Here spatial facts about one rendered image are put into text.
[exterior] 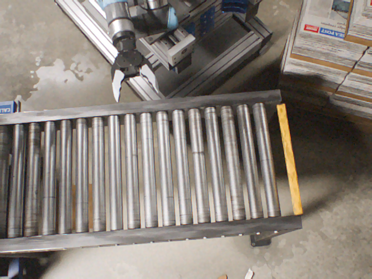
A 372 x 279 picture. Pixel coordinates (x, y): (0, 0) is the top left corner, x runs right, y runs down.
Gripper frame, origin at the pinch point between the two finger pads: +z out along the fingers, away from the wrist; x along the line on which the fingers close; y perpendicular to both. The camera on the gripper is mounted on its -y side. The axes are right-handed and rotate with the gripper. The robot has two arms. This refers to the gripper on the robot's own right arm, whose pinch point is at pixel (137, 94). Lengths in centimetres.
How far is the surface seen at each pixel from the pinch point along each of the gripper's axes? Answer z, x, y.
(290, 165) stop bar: 23, -51, 36
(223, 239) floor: 41, -35, 120
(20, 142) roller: -14, 47, 50
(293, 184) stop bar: 30, -50, 36
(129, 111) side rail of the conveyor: -14.5, 1.6, 44.1
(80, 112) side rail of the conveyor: -19, 21, 46
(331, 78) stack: -18, -98, 61
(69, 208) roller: 17, 32, 48
